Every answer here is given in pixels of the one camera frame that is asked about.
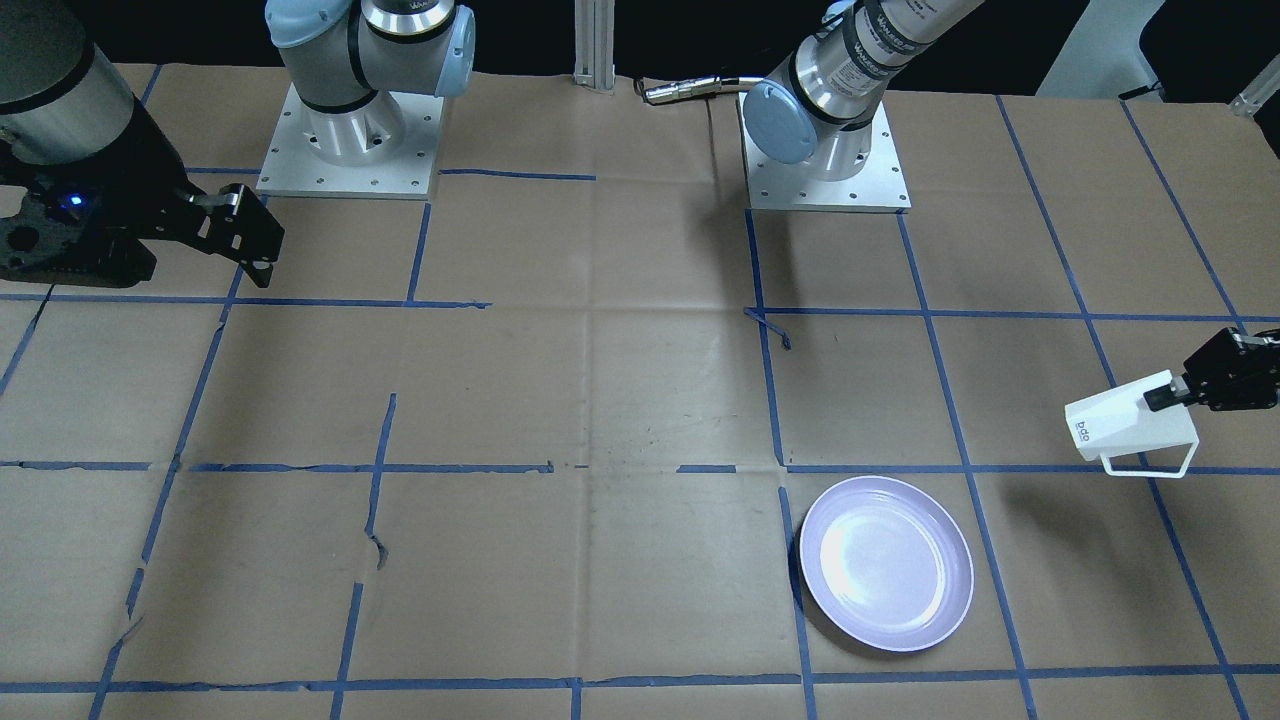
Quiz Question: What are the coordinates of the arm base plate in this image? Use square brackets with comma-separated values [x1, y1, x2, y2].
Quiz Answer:
[256, 88, 447, 201]
[740, 104, 911, 213]

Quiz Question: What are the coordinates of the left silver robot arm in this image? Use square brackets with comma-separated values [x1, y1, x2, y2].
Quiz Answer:
[741, 1, 1277, 413]

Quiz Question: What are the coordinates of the aluminium frame post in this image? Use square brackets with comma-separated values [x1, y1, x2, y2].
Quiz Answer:
[572, 0, 616, 94]

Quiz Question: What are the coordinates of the lavender plate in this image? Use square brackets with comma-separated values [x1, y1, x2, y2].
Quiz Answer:
[797, 475, 975, 653]

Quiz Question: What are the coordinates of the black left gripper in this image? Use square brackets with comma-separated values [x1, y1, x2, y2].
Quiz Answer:
[1143, 328, 1279, 413]

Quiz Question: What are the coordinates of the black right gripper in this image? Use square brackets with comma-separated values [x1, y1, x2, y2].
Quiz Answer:
[1, 102, 284, 290]

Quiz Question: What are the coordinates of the silver cable connector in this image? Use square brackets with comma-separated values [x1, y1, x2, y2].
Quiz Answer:
[634, 76, 764, 106]

